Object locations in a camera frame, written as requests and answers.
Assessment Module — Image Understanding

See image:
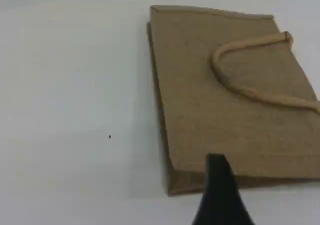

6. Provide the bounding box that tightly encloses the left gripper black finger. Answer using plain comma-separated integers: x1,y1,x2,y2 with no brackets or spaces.
191,153,256,225

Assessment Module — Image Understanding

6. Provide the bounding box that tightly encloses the brown jute bag with handle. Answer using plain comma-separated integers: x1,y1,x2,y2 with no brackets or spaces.
146,4,320,197

